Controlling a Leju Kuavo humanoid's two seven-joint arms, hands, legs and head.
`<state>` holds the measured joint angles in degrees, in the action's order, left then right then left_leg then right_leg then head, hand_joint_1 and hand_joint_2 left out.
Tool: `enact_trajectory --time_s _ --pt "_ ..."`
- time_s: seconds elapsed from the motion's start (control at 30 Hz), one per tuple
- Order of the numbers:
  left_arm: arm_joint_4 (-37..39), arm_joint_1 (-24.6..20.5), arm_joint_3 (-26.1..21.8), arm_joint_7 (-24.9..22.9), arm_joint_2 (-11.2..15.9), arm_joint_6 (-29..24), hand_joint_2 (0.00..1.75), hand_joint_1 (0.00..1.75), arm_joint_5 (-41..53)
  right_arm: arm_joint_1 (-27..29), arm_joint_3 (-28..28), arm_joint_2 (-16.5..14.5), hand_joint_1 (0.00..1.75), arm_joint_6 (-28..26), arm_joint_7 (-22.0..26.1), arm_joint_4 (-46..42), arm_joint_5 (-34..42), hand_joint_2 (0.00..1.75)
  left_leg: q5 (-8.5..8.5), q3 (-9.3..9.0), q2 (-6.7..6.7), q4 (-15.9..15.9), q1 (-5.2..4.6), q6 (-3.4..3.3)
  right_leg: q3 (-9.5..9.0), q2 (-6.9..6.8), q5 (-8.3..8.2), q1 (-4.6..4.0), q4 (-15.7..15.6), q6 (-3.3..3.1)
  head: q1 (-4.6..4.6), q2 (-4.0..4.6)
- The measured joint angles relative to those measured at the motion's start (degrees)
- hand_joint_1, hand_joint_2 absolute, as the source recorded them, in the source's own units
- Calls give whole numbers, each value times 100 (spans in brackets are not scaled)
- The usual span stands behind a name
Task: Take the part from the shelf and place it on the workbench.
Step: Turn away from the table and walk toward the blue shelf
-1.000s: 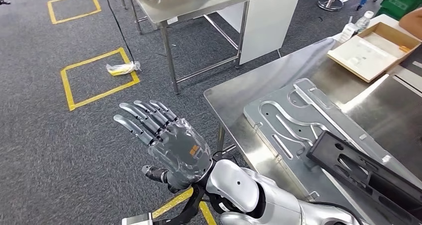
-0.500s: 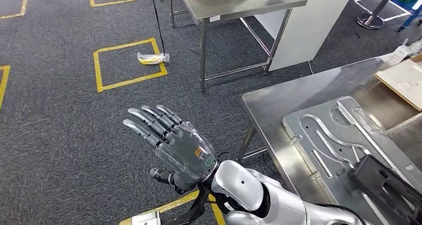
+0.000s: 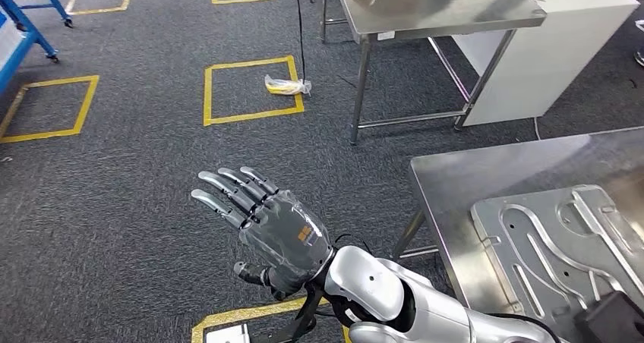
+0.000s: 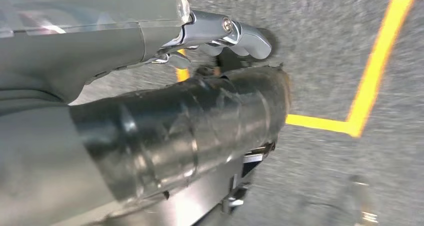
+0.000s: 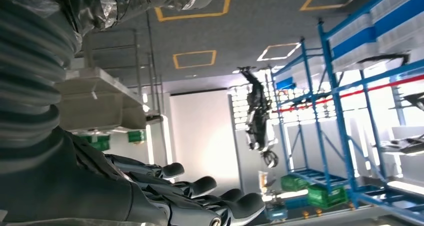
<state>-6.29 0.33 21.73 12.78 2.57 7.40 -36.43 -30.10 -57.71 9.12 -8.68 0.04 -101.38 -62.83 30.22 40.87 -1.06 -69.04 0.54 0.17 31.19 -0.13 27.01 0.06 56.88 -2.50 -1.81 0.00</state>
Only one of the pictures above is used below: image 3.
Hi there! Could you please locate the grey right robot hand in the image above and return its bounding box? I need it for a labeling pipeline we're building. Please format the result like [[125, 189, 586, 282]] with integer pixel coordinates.
[[190, 165, 336, 301]]

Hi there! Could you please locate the black plastic plate frame part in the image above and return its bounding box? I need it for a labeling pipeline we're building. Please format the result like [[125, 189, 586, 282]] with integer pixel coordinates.
[[576, 291, 644, 343]]

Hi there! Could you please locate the stainless steel workbench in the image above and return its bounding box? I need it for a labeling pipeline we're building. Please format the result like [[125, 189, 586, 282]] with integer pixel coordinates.
[[391, 125, 644, 343]]

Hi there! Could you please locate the blue metal shelf rack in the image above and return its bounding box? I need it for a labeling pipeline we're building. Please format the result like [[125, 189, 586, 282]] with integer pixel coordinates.
[[0, 0, 74, 94]]

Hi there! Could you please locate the aluminium grooved jig plate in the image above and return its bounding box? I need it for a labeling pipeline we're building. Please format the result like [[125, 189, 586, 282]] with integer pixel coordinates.
[[470, 184, 644, 343]]

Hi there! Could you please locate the stainless steel table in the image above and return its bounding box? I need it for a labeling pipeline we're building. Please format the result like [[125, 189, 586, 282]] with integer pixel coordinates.
[[308, 0, 548, 146]]

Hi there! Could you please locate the white cabinet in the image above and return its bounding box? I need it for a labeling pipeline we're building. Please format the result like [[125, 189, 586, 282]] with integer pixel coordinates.
[[453, 0, 641, 128]]

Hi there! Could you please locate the white plastic storage bin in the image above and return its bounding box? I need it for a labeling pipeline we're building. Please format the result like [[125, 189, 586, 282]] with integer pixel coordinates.
[[0, 9, 26, 66]]

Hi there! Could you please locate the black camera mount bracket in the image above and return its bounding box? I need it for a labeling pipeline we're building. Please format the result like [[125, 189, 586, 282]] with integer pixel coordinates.
[[251, 280, 326, 343]]

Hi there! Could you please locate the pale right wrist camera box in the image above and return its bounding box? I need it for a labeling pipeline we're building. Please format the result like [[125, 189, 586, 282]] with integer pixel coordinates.
[[205, 322, 253, 343]]

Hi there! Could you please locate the thin black cable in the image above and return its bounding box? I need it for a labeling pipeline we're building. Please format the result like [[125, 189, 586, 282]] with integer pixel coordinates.
[[294, 0, 309, 83]]

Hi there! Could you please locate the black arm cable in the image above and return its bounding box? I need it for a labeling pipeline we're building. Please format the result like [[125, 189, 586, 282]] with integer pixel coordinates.
[[490, 313, 563, 343]]

